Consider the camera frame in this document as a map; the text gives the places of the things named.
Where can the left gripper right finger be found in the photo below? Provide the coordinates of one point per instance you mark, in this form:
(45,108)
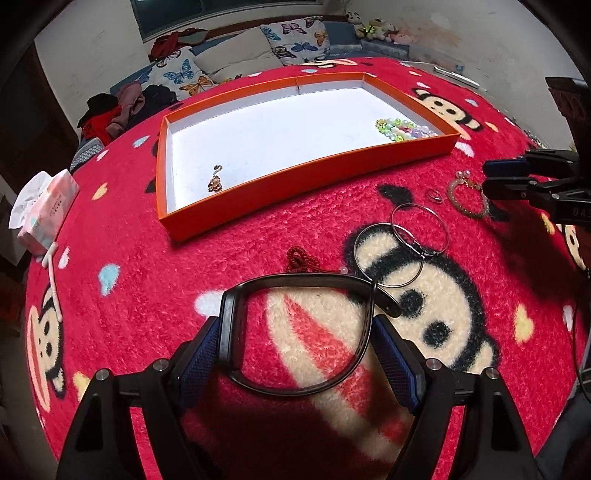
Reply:
(403,370)

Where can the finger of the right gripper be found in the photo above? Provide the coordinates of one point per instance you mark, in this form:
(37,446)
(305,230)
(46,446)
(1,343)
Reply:
(518,167)
(513,189)

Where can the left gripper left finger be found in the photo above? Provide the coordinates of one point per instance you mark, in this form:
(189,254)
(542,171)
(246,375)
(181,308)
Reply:
(194,365)

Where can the black smart band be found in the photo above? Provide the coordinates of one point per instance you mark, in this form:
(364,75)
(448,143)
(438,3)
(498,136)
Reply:
(294,335)

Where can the large silver hoop rings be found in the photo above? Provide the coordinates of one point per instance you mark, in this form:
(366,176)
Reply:
(401,246)

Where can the red knotted string ornament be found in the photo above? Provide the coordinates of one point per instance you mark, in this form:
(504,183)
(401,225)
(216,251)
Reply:
(299,261)

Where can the gold pendant earring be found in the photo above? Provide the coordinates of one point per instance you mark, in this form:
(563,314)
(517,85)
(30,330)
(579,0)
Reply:
(215,185)

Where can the red monkey print blanket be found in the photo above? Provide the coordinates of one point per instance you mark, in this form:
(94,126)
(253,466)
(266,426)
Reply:
(123,295)

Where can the plush toys pile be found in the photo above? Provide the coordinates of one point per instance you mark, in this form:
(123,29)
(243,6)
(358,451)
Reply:
(378,30)

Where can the orange shallow tray box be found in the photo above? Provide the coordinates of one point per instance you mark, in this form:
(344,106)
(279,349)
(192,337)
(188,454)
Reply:
(281,138)

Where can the blue sofa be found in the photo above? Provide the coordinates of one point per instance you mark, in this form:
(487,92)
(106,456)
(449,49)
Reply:
(344,44)

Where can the pink tissue pack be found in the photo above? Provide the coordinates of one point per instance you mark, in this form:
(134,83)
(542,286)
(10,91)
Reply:
(41,208)

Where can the right butterfly pillow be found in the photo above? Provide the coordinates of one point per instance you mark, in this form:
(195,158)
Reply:
(298,41)

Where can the butterfly pillow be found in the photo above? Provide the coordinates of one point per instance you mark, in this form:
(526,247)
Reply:
(298,41)
(179,73)

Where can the pile of clothes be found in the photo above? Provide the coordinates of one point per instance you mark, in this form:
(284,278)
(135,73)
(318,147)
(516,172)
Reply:
(109,116)

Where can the beige pillow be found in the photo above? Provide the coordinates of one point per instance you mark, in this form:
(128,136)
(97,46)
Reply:
(239,56)

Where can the left butterfly pillow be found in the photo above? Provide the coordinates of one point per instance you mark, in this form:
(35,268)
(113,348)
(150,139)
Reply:
(179,73)

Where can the red clothes on sill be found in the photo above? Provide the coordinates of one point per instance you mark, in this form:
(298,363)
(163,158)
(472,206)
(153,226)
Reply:
(165,45)

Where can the dark window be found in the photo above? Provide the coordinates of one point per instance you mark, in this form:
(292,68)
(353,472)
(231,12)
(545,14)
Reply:
(156,17)

